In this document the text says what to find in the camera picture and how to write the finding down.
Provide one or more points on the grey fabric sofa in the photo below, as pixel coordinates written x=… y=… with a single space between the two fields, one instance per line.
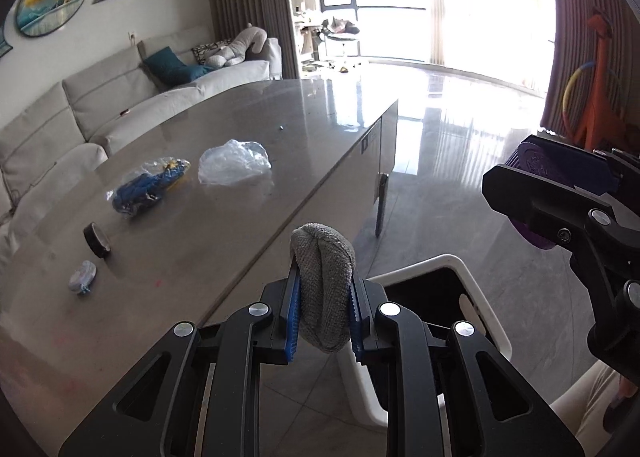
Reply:
x=100 y=102

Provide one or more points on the black tape roll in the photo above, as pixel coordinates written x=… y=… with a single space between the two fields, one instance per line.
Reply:
x=102 y=249

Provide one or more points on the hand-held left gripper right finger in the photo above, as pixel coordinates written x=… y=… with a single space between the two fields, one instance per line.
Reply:
x=356 y=322

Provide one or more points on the swivel chair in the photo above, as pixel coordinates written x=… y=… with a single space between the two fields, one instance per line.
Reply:
x=342 y=29

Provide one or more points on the orange giraffe toy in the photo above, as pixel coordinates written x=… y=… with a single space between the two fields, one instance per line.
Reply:
x=602 y=87

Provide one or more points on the purple cloth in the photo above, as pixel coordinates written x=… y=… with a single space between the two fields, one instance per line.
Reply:
x=537 y=159

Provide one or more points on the grey cloth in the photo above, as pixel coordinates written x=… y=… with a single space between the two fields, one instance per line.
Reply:
x=322 y=277

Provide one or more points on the white wall socket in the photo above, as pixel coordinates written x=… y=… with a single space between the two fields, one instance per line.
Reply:
x=131 y=37

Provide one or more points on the small teal pillow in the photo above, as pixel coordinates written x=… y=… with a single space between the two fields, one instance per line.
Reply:
x=195 y=72

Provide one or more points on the person's leg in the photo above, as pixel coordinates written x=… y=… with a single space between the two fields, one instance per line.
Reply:
x=590 y=402

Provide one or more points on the white sheer curtain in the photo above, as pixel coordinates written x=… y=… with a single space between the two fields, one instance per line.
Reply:
x=450 y=2

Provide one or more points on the white trash bin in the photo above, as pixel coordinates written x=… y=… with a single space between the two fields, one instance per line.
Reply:
x=360 y=387

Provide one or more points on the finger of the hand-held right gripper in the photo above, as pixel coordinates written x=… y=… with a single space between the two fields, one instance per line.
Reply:
x=540 y=197
x=585 y=167

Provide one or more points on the large teal pillow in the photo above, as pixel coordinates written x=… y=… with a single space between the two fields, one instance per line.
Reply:
x=165 y=64

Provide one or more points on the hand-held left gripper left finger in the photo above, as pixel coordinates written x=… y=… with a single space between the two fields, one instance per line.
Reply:
x=292 y=322

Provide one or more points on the brown curtain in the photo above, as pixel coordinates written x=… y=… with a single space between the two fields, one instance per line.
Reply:
x=575 y=12

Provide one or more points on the grey coffee table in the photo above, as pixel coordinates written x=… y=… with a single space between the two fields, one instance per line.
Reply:
x=225 y=237

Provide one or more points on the grey plush toy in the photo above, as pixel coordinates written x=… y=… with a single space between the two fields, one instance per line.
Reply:
x=237 y=44

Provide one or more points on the black white patterned pillow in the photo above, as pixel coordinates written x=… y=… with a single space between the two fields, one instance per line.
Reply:
x=205 y=51

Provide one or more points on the crumpled clear plastic bag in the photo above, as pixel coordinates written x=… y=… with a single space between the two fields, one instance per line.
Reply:
x=230 y=162

